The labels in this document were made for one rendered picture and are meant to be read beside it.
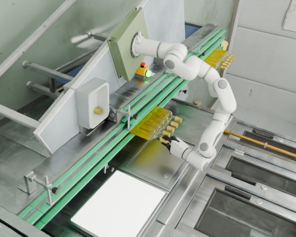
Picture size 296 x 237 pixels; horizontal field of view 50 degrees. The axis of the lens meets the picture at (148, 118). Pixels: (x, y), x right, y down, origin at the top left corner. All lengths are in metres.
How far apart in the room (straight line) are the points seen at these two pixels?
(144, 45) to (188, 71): 0.32
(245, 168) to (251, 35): 5.88
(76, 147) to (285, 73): 6.62
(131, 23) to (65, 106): 0.60
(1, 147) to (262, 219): 1.56
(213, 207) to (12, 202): 0.99
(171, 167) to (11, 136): 1.04
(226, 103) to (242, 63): 6.29
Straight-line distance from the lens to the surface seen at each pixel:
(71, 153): 1.68
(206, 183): 1.89
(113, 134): 1.82
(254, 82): 8.10
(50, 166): 1.63
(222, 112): 1.76
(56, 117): 1.61
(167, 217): 1.64
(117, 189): 1.74
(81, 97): 1.65
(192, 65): 1.75
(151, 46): 1.85
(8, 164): 2.01
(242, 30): 7.75
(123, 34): 1.79
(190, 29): 3.19
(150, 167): 1.86
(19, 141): 2.16
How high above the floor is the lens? 1.71
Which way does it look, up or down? 22 degrees down
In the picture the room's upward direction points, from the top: 110 degrees clockwise
